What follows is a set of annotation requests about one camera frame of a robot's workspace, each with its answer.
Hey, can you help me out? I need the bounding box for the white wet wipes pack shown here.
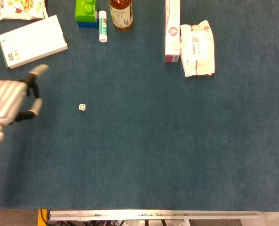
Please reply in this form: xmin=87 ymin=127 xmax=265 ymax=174
xmin=180 ymin=20 xmax=216 ymax=78

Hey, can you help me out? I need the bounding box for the amber liquid glass bottle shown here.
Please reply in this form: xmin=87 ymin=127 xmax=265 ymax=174
xmin=108 ymin=0 xmax=134 ymax=32

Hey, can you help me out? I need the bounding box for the white flat cardboard box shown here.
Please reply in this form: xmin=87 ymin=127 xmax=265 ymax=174
xmin=0 ymin=15 xmax=69 ymax=70

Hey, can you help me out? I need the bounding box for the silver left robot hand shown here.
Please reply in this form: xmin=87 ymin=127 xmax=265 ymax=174
xmin=0 ymin=64 xmax=49 ymax=126

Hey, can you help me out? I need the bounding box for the tall white pink carton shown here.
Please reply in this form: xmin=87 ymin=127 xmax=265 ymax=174
xmin=164 ymin=0 xmax=181 ymax=64

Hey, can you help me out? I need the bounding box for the green toy building block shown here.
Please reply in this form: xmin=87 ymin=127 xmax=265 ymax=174
xmin=74 ymin=0 xmax=99 ymax=22

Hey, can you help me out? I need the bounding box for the white glue stick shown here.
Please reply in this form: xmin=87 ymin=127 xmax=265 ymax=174
xmin=98 ymin=10 xmax=108 ymax=43

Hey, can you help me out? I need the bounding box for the teal felt table mat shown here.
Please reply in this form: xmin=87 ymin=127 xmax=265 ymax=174
xmin=0 ymin=0 xmax=279 ymax=211

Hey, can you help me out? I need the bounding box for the snack chip bag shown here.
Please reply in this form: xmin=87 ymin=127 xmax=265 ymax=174
xmin=0 ymin=0 xmax=49 ymax=21

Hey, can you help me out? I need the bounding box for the blue toy building block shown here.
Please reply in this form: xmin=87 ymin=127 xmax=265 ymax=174
xmin=76 ymin=20 xmax=99 ymax=28

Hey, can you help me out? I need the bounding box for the aluminium frame rail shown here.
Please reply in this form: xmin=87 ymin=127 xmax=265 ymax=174
xmin=47 ymin=210 xmax=263 ymax=221

